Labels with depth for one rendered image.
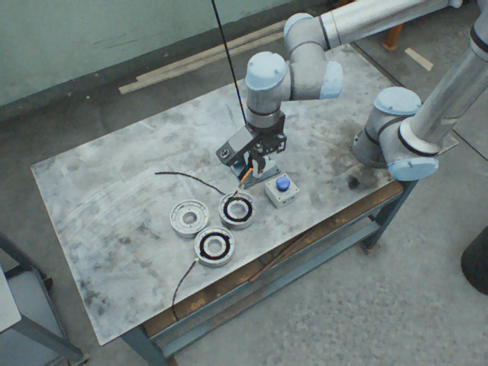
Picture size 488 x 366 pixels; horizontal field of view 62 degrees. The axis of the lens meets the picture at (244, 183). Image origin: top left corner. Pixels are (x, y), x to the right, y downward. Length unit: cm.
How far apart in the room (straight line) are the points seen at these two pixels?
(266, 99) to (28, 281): 135
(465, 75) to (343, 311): 126
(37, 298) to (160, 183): 83
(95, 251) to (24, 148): 149
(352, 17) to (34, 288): 152
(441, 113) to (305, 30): 35
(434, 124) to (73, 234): 96
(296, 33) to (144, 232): 65
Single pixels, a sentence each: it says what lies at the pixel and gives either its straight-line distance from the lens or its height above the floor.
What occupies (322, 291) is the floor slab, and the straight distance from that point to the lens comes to 194.
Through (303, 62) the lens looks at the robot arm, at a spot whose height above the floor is 126.
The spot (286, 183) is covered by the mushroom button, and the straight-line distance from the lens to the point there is 112.
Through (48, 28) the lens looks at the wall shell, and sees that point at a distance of 248.
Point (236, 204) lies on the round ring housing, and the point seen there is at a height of 82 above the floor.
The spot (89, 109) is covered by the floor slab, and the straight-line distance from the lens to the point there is 264.
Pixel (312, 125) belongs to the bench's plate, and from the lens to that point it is 136.
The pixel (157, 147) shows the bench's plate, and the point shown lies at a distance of 131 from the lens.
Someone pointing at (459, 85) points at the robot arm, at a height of 122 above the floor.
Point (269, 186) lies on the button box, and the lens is 115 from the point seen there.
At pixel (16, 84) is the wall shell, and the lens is 263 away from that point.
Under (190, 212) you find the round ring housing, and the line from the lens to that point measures 113.
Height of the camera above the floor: 181
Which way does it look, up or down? 57 degrees down
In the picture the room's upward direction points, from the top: 2 degrees clockwise
